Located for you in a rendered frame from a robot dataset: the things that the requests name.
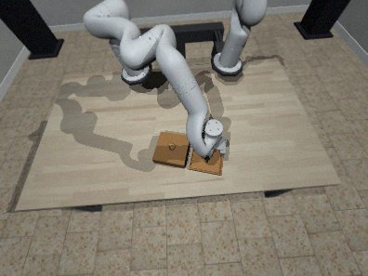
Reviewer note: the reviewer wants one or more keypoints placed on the brown wooden box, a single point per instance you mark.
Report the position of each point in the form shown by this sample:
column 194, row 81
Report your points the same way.
column 171, row 149

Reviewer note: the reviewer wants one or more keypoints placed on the shallow wooden tray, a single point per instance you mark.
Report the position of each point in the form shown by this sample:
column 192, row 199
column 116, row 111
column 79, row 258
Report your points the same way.
column 214, row 165

